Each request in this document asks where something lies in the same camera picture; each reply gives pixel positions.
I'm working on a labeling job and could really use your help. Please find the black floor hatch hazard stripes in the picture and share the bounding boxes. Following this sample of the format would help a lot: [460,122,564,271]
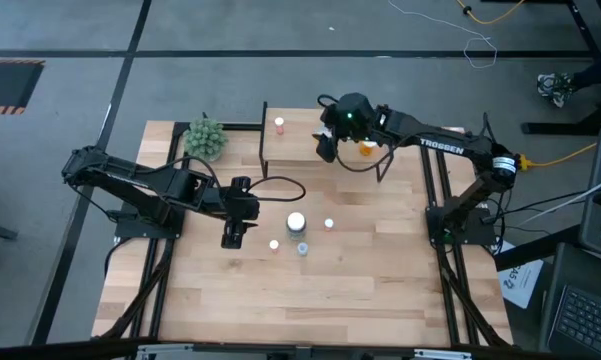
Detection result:
[0,58,47,116]

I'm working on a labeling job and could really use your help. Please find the black diagonal frame brace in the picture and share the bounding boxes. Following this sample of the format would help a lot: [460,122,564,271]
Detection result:
[442,254,512,347]
[99,252,174,340]

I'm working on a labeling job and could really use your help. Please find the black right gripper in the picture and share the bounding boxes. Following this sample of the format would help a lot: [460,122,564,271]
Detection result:
[315,92,381,164]

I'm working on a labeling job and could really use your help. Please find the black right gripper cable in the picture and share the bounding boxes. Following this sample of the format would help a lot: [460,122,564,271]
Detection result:
[333,139,397,175]

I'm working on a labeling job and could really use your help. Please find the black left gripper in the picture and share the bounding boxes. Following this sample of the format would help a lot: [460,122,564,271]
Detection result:
[214,187,261,250]

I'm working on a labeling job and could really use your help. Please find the black laptop keyboard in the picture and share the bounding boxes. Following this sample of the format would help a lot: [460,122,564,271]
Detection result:
[538,243,601,360]

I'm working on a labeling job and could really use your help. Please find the green plant in patterned pot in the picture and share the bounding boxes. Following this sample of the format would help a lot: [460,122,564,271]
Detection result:
[182,117,230,162]

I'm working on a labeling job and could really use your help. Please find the person's shoe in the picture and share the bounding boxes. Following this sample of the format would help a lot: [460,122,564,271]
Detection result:
[536,72,577,109]

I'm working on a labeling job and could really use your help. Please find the yellow extension cable with plug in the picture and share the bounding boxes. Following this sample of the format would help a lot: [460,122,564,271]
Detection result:
[518,142,600,170]

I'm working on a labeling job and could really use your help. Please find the black floor cable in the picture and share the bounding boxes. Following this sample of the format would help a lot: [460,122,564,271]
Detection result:
[483,188,597,225]

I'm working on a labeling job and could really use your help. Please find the person's leg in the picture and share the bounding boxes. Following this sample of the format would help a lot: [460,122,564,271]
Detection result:
[572,46,601,92]

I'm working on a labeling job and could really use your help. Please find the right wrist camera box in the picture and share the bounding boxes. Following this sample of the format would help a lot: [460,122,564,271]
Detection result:
[340,107,365,137]

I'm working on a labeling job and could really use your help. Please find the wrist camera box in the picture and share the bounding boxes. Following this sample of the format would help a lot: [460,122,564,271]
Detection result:
[340,107,365,137]
[229,175,254,195]

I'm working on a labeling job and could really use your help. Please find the wooden shelf black metal legs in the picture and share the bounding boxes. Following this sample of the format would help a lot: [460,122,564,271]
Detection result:
[258,101,397,184]

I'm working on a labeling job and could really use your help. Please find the grey cable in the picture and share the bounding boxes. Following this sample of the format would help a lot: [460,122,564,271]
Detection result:
[516,171,601,227]

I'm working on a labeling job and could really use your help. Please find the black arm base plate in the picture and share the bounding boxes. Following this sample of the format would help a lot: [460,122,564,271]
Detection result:
[113,213,185,240]
[425,206,497,247]

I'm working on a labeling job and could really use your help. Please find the green-labelled bottle white cap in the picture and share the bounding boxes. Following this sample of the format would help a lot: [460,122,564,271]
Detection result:
[285,211,308,241]

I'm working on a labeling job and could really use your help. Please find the white paper sheet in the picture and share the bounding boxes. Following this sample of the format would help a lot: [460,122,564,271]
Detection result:
[497,241,545,310]

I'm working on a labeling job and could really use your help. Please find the thin white floor cable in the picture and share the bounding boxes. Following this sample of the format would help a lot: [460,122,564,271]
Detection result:
[388,0,499,70]

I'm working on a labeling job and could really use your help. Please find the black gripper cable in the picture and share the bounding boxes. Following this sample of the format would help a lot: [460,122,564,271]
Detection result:
[333,139,397,175]
[247,174,308,203]

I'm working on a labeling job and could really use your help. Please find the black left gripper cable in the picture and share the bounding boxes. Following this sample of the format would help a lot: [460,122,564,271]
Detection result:
[247,174,308,203]

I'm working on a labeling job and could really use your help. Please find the black desk foot bar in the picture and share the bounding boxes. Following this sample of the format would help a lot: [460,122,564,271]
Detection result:
[521,93,601,137]

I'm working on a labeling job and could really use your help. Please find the hanging yellow cable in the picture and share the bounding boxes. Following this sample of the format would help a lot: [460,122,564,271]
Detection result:
[454,0,527,26]

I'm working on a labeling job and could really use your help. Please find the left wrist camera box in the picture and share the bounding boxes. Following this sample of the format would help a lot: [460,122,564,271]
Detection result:
[229,175,254,195]

